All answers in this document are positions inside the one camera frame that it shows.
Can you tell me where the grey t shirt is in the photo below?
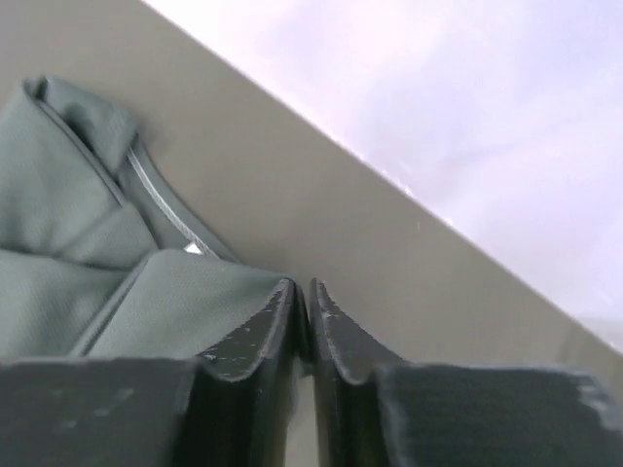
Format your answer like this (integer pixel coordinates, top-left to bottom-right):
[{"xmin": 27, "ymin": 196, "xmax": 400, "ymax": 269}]
[{"xmin": 1, "ymin": 77, "xmax": 285, "ymax": 358}]

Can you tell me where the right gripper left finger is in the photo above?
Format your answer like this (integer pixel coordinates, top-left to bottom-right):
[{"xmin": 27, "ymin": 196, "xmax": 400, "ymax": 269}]
[{"xmin": 1, "ymin": 280, "xmax": 305, "ymax": 466}]

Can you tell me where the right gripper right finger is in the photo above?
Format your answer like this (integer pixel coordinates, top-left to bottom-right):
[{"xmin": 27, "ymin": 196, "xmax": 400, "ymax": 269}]
[{"xmin": 309, "ymin": 279, "xmax": 622, "ymax": 466}]

